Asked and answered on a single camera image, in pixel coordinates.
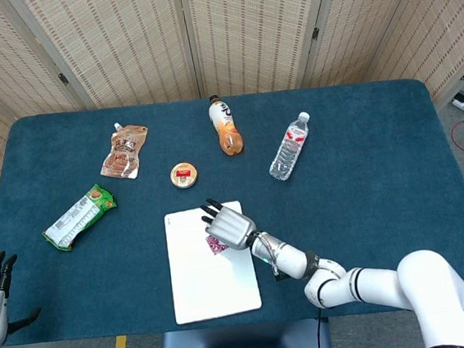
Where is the dark blue table cloth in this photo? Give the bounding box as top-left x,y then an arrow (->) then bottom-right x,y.
0,73 -> 464,348

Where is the woven bamboo folding screen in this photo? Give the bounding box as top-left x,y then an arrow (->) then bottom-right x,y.
0,0 -> 464,224

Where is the thin black cable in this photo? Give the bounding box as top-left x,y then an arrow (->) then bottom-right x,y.
313,315 -> 327,348

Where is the pink patterned small packet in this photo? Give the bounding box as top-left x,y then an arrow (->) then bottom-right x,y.
205,233 -> 231,258

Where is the green white snack packet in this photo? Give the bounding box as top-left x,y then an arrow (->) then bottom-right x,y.
38,181 -> 121,255

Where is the white rectangular magnetic board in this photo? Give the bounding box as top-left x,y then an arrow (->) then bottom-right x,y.
162,198 -> 264,326

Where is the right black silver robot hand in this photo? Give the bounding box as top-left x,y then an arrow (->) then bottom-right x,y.
198,193 -> 260,254

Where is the clear water bottle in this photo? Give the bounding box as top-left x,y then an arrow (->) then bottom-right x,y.
263,111 -> 317,183

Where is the orange drink bottle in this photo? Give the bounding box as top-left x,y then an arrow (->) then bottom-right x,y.
206,92 -> 246,160

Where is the brown spouted sauce pouch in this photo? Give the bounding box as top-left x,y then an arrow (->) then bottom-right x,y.
95,119 -> 154,183

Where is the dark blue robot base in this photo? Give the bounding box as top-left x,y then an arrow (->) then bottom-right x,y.
156,316 -> 334,348

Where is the round gold tin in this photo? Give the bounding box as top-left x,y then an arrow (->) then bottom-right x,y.
169,160 -> 200,191

